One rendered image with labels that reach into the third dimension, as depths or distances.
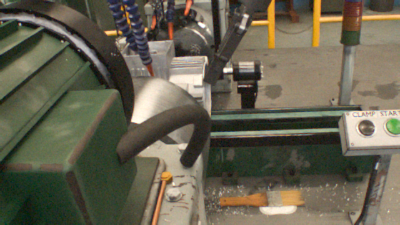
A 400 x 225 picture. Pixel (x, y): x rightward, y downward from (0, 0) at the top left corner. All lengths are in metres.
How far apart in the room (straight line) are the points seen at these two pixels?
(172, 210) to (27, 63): 0.20
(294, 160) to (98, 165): 0.76
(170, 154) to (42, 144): 0.26
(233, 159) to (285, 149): 0.13
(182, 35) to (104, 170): 0.88
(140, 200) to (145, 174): 0.04
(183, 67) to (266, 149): 0.29
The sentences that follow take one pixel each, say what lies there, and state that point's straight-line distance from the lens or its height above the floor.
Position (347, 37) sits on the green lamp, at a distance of 1.19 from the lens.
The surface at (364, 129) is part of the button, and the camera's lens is 0.67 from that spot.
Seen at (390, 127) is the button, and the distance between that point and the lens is 0.68.
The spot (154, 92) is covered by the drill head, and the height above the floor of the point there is 1.16.
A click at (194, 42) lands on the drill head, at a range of 1.07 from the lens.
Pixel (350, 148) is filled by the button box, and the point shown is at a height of 1.04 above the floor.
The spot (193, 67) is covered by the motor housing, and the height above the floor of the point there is 1.10.
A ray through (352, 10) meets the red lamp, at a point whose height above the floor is 1.14.
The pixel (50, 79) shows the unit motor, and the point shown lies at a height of 1.32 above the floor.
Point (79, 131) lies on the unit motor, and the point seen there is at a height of 1.32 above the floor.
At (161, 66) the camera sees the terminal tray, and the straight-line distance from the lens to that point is 0.83.
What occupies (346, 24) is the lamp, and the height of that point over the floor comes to 1.10.
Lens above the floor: 1.41
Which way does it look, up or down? 29 degrees down
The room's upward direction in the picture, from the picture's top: 6 degrees counter-clockwise
